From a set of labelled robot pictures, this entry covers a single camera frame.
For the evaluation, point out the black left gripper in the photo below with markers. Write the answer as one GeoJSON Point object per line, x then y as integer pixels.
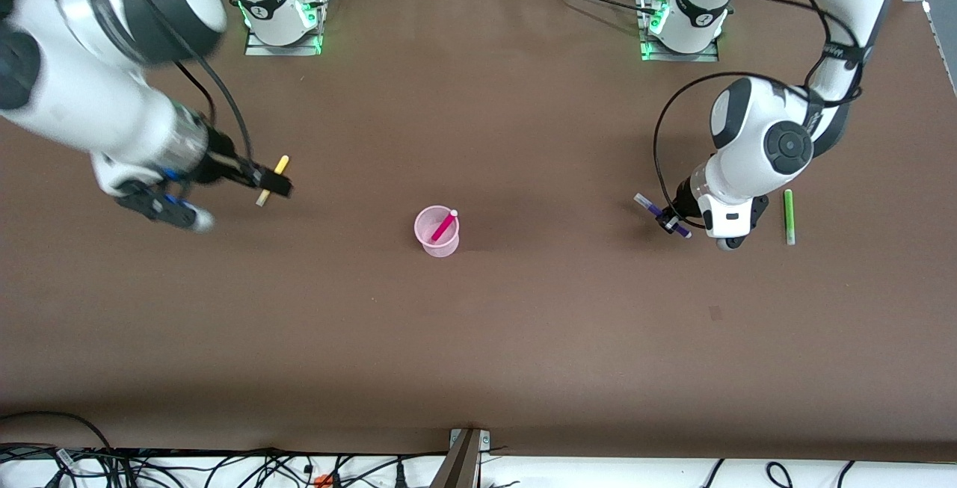
{"type": "Point", "coordinates": [685, 199]}

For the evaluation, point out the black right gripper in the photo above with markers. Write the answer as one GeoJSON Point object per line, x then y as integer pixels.
{"type": "Point", "coordinates": [222, 164]}

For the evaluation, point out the purple marker pen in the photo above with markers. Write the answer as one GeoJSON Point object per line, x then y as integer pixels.
{"type": "Point", "coordinates": [654, 210]}

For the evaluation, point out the yellow marker pen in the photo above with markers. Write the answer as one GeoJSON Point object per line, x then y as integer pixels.
{"type": "Point", "coordinates": [282, 164]}

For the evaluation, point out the pink marker pen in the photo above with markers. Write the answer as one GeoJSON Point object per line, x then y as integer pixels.
{"type": "Point", "coordinates": [445, 226]}

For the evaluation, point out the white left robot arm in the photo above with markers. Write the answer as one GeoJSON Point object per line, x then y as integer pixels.
{"type": "Point", "coordinates": [755, 144]}

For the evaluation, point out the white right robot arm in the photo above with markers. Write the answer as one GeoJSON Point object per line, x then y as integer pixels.
{"type": "Point", "coordinates": [90, 99]}

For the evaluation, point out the pink translucent pen holder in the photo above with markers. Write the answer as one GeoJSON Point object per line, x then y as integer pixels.
{"type": "Point", "coordinates": [448, 250]}

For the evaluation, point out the green marker pen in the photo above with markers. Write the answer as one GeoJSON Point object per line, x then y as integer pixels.
{"type": "Point", "coordinates": [789, 215]}

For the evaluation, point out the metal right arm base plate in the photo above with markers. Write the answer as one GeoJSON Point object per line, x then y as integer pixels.
{"type": "Point", "coordinates": [262, 50]}

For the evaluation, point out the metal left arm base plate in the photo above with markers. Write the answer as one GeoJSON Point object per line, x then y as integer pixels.
{"type": "Point", "coordinates": [703, 57]}

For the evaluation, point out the metal table edge bracket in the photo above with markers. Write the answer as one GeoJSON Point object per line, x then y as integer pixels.
{"type": "Point", "coordinates": [484, 439]}

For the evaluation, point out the grey camera mount pole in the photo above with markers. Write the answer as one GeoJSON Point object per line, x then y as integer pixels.
{"type": "Point", "coordinates": [457, 469]}

